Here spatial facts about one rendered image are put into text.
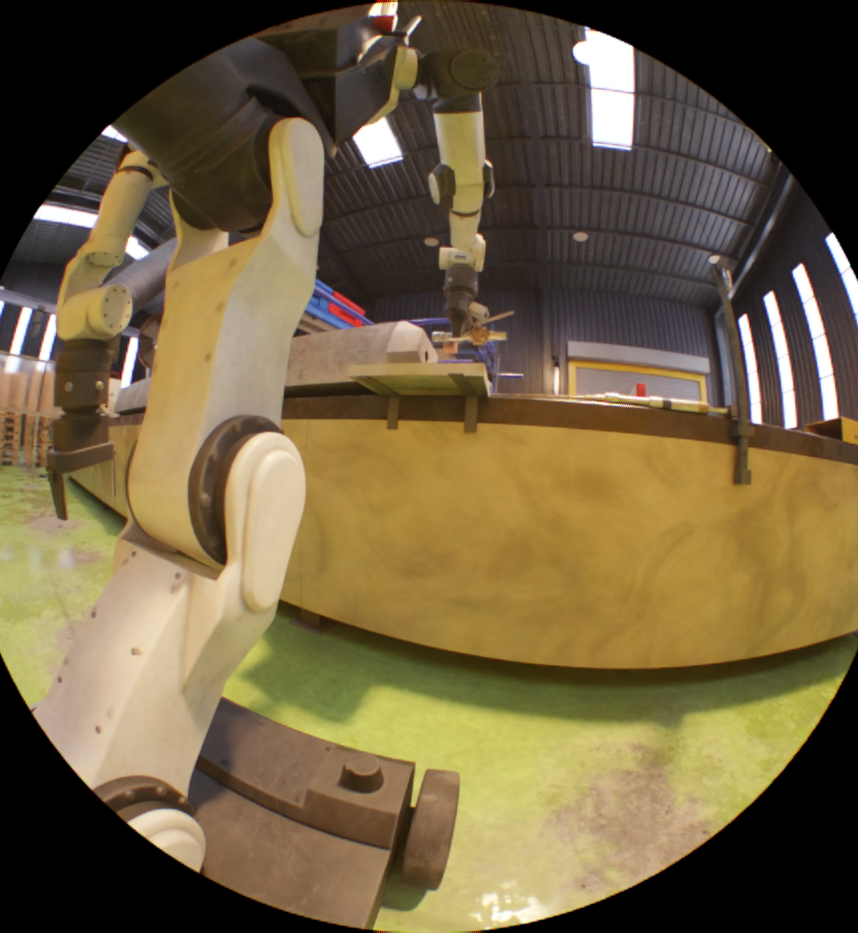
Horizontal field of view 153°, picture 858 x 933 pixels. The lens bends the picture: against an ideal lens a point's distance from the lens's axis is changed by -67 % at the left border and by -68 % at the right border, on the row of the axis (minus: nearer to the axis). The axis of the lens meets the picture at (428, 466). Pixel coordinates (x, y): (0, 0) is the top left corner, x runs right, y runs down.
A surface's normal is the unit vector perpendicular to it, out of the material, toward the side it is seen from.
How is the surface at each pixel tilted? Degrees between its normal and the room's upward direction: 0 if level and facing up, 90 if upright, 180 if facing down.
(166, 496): 91
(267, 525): 90
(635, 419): 90
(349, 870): 0
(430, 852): 43
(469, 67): 147
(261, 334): 90
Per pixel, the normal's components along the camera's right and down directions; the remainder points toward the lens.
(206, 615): -0.11, -0.37
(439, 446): -0.31, -0.03
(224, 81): 0.88, 0.46
